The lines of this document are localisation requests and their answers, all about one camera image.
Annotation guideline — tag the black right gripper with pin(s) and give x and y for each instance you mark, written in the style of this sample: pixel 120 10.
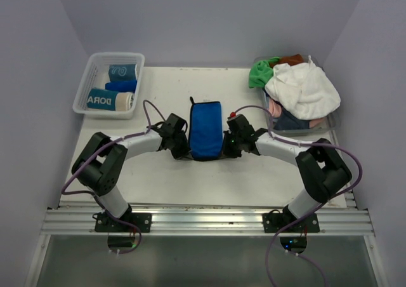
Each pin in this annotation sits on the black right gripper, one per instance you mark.
pixel 227 152

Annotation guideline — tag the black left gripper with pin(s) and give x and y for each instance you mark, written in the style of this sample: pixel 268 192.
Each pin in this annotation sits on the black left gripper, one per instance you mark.
pixel 184 152

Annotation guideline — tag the blue microfiber towel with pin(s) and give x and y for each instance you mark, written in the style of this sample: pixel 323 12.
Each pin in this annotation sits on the blue microfiber towel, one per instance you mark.
pixel 205 137

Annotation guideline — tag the teal beige cartoon towel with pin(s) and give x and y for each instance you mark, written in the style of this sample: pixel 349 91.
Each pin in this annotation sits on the teal beige cartoon towel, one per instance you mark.
pixel 100 99

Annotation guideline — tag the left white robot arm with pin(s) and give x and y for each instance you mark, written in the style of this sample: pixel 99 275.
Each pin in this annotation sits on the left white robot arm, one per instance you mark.
pixel 100 163

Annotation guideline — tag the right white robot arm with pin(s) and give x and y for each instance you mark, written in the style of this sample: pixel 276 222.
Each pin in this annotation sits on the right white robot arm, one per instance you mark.
pixel 321 168

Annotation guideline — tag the dark blue towel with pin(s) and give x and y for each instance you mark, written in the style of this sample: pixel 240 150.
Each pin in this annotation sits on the dark blue towel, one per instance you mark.
pixel 287 122

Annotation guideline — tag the rolled blue towel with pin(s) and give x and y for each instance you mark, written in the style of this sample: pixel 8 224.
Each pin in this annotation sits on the rolled blue towel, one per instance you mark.
pixel 122 86

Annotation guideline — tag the green towel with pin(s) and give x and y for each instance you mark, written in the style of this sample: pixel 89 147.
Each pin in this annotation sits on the green towel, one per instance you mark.
pixel 261 72

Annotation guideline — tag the white plastic basket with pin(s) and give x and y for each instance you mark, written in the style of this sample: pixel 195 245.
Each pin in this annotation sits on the white plastic basket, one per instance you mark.
pixel 96 76

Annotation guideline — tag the white towel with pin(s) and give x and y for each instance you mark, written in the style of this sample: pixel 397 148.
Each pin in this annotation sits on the white towel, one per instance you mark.
pixel 304 90

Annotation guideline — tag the rolled teal towel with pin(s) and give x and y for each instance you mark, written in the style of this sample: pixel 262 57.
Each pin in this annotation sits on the rolled teal towel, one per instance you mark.
pixel 122 72

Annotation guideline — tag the clear plastic towel bin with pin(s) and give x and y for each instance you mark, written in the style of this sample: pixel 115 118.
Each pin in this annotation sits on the clear plastic towel bin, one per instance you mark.
pixel 330 122

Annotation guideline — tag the brown towel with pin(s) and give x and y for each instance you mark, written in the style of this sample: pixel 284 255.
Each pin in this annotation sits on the brown towel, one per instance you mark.
pixel 291 60

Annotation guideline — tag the aluminium mounting rail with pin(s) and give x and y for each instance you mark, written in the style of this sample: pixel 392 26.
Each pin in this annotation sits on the aluminium mounting rail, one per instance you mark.
pixel 80 220

